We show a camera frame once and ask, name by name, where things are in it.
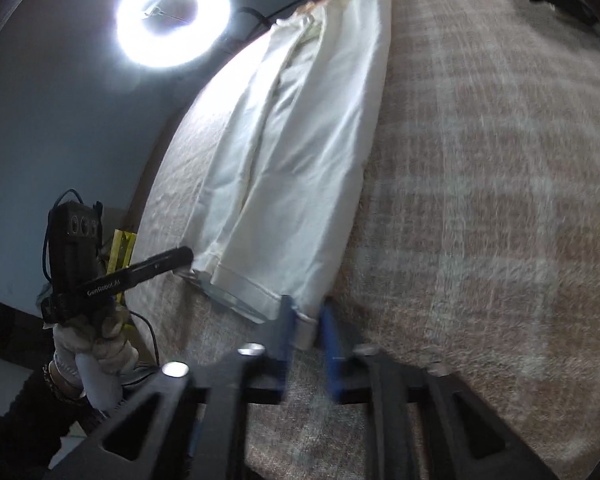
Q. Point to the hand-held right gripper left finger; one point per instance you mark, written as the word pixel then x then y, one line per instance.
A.
pixel 284 330

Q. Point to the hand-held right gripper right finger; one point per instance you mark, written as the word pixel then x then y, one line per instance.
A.
pixel 331 350

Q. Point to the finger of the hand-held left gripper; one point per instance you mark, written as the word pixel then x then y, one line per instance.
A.
pixel 162 262

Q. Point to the stack of clothes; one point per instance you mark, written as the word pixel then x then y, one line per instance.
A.
pixel 305 160

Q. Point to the person's left forearm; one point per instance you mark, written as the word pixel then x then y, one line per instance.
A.
pixel 20 420

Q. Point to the person's left hand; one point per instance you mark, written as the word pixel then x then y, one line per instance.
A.
pixel 70 342

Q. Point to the yellow plastic stand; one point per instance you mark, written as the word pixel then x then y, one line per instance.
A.
pixel 120 250

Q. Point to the beige plaid blanket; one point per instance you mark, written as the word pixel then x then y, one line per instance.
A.
pixel 480 210

